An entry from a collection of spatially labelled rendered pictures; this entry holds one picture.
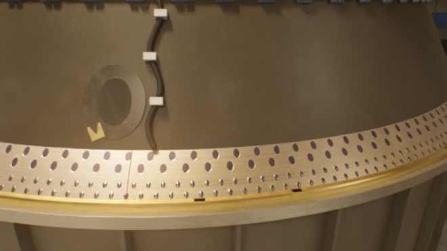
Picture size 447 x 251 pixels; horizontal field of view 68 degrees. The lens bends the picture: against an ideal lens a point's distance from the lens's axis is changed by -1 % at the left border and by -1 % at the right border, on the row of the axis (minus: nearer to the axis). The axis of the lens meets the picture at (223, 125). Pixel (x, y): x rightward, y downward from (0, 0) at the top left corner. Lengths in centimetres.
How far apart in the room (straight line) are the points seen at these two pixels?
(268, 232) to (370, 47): 44
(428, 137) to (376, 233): 24
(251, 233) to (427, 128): 47
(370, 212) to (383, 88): 26
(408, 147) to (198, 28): 49
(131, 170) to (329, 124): 37
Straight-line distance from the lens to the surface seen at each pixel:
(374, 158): 70
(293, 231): 68
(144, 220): 55
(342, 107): 69
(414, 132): 83
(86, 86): 64
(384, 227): 86
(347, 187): 64
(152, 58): 60
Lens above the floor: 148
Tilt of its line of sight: 21 degrees down
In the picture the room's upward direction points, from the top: 1 degrees clockwise
